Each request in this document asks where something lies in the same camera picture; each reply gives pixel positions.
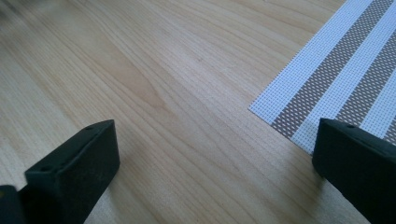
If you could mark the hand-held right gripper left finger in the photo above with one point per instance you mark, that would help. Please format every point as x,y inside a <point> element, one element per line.
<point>74,174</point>

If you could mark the striped woven placemat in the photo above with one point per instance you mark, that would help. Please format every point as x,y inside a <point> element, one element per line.
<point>336,71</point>

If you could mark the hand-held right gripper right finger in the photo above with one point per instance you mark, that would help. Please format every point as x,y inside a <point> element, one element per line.
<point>358,161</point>

